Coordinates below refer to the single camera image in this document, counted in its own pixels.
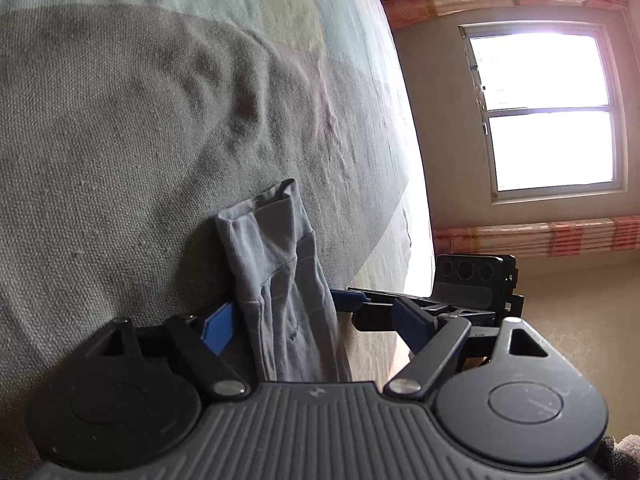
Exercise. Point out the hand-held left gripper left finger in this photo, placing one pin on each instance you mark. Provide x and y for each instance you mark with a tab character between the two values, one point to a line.
220	327

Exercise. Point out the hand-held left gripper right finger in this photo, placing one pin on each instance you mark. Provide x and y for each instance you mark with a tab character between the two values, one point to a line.
407	322

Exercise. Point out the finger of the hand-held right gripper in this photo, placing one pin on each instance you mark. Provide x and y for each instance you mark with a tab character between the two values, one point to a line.
372	317
347	300

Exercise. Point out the grey pants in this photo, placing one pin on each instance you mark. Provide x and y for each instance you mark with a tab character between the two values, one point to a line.
280	270

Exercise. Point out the window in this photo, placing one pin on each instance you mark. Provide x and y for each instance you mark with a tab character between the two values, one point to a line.
545	110

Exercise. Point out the grey fuzzy clothing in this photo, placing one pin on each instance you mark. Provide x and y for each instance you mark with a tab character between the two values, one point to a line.
620	460

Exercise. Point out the bed with patchwork sheet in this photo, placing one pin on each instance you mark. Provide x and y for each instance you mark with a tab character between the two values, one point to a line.
125	110

